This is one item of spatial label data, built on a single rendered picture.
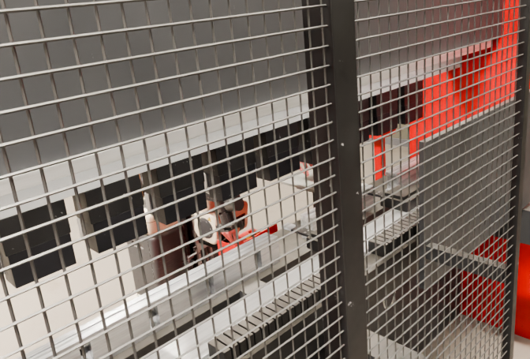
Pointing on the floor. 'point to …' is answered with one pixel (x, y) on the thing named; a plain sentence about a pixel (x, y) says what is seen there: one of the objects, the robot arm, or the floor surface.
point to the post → (341, 123)
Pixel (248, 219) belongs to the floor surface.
